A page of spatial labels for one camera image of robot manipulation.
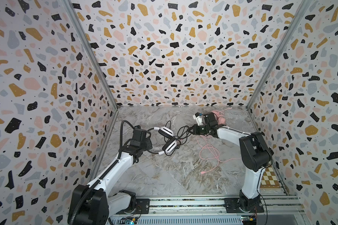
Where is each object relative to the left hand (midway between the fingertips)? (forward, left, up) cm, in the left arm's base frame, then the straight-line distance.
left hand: (148, 139), depth 85 cm
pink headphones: (+20, -51, -5) cm, 55 cm away
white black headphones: (-6, -14, +2) cm, 15 cm away
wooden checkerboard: (-21, -71, -11) cm, 75 cm away
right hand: (+10, -24, -2) cm, 26 cm away
